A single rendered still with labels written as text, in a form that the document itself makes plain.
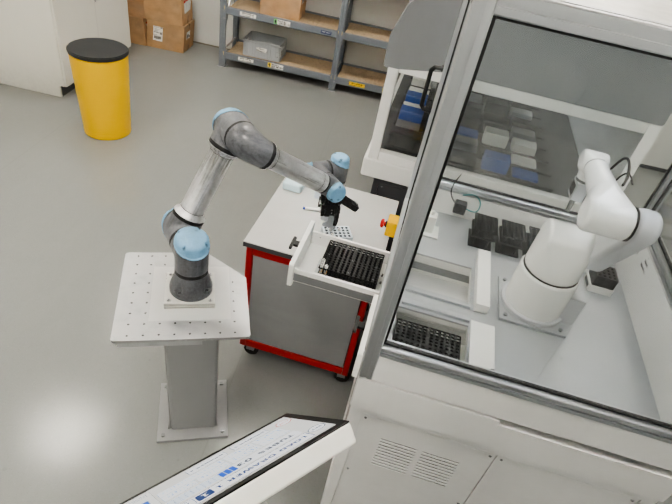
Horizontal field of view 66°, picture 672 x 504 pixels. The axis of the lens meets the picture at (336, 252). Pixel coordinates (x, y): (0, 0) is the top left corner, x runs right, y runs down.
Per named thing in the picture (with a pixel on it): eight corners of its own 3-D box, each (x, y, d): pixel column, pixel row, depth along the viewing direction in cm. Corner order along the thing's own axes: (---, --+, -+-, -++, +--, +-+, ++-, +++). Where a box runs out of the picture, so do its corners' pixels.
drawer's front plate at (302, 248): (286, 285, 193) (289, 263, 186) (308, 240, 215) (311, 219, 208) (290, 286, 193) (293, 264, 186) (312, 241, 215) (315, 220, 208)
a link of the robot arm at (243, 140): (250, 131, 157) (354, 186, 191) (237, 116, 165) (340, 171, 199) (230, 162, 160) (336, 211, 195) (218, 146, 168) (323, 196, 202)
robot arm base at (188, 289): (172, 304, 181) (171, 282, 175) (167, 276, 192) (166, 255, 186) (215, 299, 187) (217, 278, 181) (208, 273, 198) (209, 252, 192)
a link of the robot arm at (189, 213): (163, 252, 182) (235, 116, 164) (153, 228, 192) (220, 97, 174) (194, 259, 190) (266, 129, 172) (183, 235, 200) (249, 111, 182)
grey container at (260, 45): (242, 55, 545) (242, 38, 534) (250, 46, 568) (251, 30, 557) (279, 63, 544) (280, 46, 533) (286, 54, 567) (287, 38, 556)
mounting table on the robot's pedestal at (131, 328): (113, 364, 176) (109, 341, 168) (128, 274, 208) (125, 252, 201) (248, 358, 187) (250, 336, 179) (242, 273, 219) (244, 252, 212)
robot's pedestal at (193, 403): (156, 443, 224) (144, 323, 176) (161, 384, 246) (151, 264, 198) (228, 437, 231) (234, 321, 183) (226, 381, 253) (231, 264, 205)
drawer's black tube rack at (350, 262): (316, 279, 195) (318, 266, 191) (327, 252, 209) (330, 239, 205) (373, 296, 193) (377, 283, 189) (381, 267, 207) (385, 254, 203)
